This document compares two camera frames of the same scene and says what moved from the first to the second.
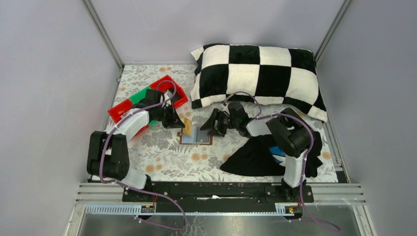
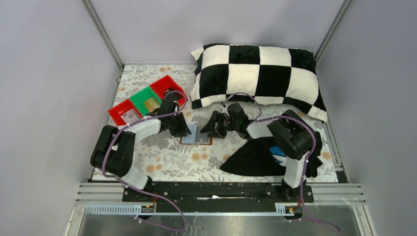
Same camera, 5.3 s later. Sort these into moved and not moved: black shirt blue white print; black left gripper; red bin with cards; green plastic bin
Moved: black left gripper
Not moved: black shirt blue white print; green plastic bin; red bin with cards
